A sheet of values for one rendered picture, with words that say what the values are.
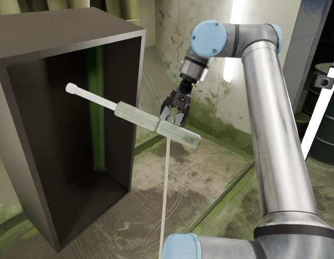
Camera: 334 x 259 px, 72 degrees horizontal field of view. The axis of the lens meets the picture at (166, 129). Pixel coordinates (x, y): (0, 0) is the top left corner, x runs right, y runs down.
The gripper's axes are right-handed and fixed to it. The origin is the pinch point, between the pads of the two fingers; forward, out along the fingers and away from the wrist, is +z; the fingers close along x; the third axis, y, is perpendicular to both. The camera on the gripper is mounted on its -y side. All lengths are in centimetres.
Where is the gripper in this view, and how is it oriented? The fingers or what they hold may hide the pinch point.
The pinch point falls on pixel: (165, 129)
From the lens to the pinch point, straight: 83.1
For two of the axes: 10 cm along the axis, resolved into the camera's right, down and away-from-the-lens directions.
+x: -9.1, -4.1, -0.7
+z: -4.1, 8.7, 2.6
